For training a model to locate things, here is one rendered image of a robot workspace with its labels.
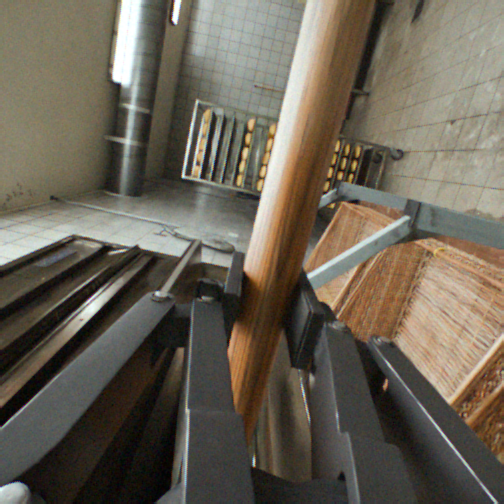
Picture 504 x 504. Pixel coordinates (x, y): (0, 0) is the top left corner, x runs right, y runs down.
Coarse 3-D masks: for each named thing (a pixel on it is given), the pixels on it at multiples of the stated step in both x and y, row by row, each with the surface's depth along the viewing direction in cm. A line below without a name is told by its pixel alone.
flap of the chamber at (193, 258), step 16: (192, 256) 141; (176, 272) 117; (192, 272) 142; (176, 288) 112; (192, 288) 144; (144, 400) 80; (128, 416) 69; (128, 432) 69; (112, 448) 61; (112, 464) 61; (96, 480) 54; (80, 496) 48; (96, 496) 54
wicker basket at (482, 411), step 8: (488, 392) 49; (496, 392) 47; (488, 400) 48; (496, 400) 48; (480, 408) 48; (488, 408) 48; (496, 408) 48; (472, 416) 49; (480, 416) 49; (488, 416) 49; (496, 416) 49; (472, 424) 49; (480, 424) 50; (488, 424) 49; (496, 424) 49; (480, 432) 50; (488, 432) 50; (496, 432) 50; (488, 440) 51; (496, 440) 50; (496, 448) 51; (496, 456) 51
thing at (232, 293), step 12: (240, 252) 20; (240, 264) 18; (228, 276) 15; (240, 276) 16; (228, 288) 14; (240, 288) 14; (228, 300) 14; (228, 312) 14; (228, 324) 14; (228, 336) 14
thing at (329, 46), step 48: (336, 0) 13; (336, 48) 13; (288, 96) 14; (336, 96) 14; (288, 144) 14; (288, 192) 15; (288, 240) 15; (288, 288) 16; (240, 336) 17; (240, 384) 17
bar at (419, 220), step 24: (336, 192) 96; (360, 192) 95; (384, 192) 95; (408, 216) 51; (432, 216) 49; (456, 216) 49; (384, 240) 51; (408, 240) 52; (480, 240) 50; (336, 264) 53; (264, 408) 31; (264, 432) 28; (264, 456) 26
